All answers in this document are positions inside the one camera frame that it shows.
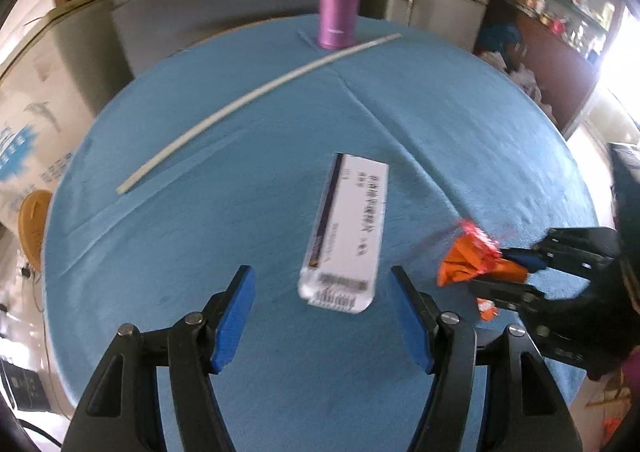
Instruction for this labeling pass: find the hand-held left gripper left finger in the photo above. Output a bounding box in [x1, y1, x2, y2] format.
[62, 266, 257, 452]

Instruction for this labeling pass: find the wooden shelf with goods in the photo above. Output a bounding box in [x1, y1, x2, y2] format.
[475, 0, 632, 139]

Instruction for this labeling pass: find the small orange wrapper piece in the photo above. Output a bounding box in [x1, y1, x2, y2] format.
[477, 297, 501, 322]

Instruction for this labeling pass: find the round yellow wooden stool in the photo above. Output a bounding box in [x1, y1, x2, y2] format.
[17, 189, 55, 274]

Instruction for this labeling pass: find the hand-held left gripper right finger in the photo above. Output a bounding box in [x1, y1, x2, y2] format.
[391, 266, 576, 452]

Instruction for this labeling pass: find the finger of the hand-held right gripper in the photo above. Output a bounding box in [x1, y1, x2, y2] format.
[469, 279, 603, 365]
[500, 227, 622, 279]

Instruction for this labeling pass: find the blue tablecloth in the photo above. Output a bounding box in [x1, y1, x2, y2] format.
[41, 14, 601, 452]

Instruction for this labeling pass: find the black electronic device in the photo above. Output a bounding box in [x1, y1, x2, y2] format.
[0, 357, 52, 414]

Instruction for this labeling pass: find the cardboard box with blue print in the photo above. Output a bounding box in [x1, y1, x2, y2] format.
[0, 0, 117, 243]

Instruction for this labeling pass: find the thin white stick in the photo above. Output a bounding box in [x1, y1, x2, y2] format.
[116, 33, 402, 195]

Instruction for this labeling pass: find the long white medicine box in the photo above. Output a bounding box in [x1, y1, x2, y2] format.
[297, 152, 391, 315]

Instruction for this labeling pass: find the pile of plastic bags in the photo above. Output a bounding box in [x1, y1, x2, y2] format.
[477, 22, 557, 119]

